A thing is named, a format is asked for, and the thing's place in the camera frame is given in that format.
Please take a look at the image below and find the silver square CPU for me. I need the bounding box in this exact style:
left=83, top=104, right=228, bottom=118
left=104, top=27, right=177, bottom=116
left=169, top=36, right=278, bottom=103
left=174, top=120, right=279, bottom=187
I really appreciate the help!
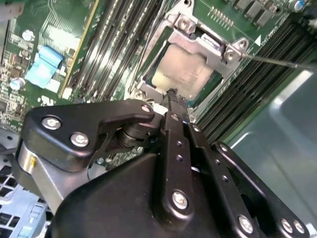
left=148, top=43, right=222, bottom=105

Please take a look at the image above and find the metal CPU socket cover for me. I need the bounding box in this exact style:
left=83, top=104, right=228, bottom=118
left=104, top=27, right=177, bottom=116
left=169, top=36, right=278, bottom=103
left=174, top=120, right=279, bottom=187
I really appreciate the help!
left=136, top=29, right=225, bottom=100

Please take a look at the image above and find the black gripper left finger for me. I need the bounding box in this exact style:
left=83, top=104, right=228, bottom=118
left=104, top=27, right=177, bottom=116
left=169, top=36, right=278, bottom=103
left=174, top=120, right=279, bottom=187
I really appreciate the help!
left=11, top=88, right=197, bottom=225

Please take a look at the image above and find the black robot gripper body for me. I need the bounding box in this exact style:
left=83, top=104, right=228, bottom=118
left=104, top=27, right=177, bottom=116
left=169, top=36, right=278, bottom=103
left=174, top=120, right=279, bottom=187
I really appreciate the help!
left=51, top=151, right=238, bottom=238

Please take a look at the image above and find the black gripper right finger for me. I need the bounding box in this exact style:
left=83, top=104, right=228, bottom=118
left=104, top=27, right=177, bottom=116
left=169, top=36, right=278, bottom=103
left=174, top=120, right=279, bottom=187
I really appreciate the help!
left=173, top=88, right=312, bottom=238

